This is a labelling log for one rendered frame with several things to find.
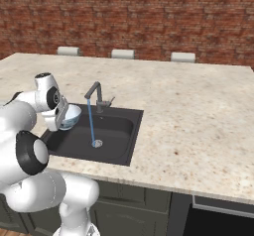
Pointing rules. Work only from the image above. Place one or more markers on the black dishwasher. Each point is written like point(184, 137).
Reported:
point(221, 221)

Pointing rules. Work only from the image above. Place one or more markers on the white and blue bowl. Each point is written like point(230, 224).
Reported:
point(73, 114)

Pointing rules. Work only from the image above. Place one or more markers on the dark grey tap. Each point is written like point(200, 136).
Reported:
point(98, 96)

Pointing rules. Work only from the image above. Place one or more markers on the dark green cupboard door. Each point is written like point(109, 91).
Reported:
point(129, 221)
point(13, 221)

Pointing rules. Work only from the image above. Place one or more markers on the silver sink drain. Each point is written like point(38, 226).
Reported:
point(97, 143)

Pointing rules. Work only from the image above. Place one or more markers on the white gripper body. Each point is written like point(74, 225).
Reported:
point(54, 119)

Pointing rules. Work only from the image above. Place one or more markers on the dark green drawer front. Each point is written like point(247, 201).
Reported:
point(132, 193)

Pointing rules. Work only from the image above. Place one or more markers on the dark grey sink basin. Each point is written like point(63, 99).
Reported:
point(112, 137)

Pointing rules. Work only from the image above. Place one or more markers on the white stool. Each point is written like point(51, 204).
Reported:
point(68, 51)
point(122, 54)
point(183, 57)

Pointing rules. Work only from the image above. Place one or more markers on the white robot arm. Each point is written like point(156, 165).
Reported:
point(20, 167)

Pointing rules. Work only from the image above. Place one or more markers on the blue water stream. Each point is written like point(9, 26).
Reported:
point(91, 121)

